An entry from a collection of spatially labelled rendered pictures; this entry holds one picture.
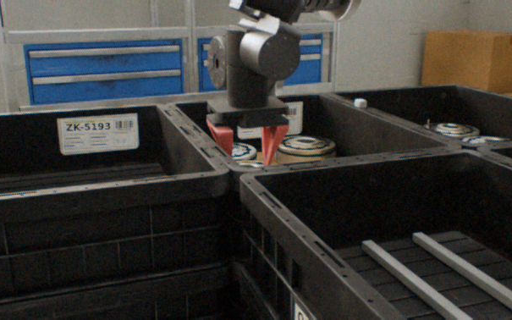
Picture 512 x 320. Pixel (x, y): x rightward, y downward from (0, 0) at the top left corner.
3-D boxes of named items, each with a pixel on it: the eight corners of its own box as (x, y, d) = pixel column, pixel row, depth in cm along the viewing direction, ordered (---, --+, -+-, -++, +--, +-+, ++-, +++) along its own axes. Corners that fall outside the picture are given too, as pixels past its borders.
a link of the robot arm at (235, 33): (258, 16, 77) (220, 18, 75) (280, 22, 71) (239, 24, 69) (258, 66, 79) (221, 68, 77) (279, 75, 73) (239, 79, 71)
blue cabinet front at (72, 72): (37, 167, 259) (22, 44, 242) (185, 148, 288) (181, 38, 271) (38, 168, 256) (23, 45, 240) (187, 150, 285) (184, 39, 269)
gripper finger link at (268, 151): (289, 173, 80) (290, 111, 76) (241, 179, 77) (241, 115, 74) (272, 157, 86) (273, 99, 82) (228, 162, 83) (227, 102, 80)
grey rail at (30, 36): (-1, 41, 244) (-3, 30, 243) (329, 30, 312) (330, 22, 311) (0, 44, 235) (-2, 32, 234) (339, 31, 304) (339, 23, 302)
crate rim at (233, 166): (164, 116, 95) (163, 102, 95) (322, 105, 105) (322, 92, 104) (234, 194, 59) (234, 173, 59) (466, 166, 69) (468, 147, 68)
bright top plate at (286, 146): (267, 141, 99) (267, 138, 98) (319, 136, 102) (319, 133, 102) (289, 157, 90) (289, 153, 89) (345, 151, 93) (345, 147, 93)
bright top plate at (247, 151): (189, 148, 94) (188, 145, 94) (244, 143, 97) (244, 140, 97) (203, 165, 85) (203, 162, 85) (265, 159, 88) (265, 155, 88)
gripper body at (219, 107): (289, 119, 77) (291, 66, 74) (218, 125, 74) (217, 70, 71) (272, 107, 83) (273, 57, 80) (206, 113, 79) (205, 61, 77)
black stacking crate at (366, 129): (167, 169, 98) (164, 106, 95) (319, 153, 107) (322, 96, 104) (236, 273, 62) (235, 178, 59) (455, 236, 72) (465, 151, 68)
